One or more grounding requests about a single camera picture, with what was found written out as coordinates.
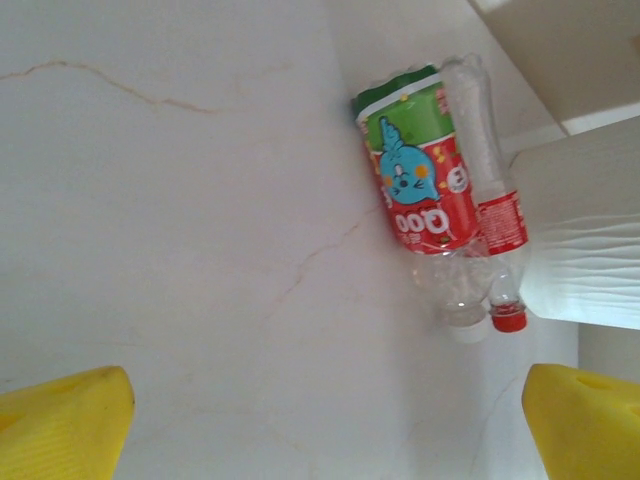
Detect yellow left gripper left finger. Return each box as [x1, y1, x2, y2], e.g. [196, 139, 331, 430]
[0, 365, 137, 480]

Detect red-label bottle with red cap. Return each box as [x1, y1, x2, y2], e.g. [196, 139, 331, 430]
[439, 52, 532, 334]

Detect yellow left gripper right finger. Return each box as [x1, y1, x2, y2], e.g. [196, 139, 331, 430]
[522, 363, 640, 480]

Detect white ribbed bin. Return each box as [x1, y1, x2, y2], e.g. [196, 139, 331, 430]
[507, 115, 640, 331]

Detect green and red cartoon-label bottle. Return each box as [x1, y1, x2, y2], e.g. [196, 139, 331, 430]
[349, 62, 489, 344]

